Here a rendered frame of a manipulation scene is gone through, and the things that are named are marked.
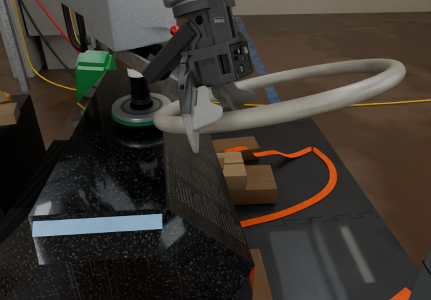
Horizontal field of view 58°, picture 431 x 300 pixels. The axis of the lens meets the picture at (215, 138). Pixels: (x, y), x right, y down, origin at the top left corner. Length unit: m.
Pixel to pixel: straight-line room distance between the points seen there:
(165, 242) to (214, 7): 0.68
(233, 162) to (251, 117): 1.74
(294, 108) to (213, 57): 0.13
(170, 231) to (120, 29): 0.59
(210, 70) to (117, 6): 0.67
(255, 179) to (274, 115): 1.80
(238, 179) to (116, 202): 1.22
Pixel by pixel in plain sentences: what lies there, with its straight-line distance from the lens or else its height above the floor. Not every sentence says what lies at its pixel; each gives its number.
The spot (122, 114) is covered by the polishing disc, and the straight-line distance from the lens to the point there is 1.38.
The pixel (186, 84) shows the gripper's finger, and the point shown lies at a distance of 0.54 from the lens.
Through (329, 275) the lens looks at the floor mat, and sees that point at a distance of 2.05.
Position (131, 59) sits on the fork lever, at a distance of 1.23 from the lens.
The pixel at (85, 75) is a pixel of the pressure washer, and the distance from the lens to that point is 3.03.
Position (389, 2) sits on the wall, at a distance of 7.05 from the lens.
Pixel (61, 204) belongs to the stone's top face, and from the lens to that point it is 1.12.
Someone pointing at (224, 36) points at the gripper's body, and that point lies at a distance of 0.54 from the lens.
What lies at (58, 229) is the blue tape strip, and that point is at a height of 0.84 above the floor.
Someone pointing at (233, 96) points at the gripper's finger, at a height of 1.29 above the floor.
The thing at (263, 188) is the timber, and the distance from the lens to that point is 2.28.
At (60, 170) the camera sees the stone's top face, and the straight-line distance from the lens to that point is 1.25.
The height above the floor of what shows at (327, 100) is 1.32.
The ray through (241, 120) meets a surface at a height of 1.29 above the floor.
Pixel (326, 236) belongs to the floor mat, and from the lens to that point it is 2.22.
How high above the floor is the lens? 1.56
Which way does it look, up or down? 32 degrees down
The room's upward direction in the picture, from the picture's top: straight up
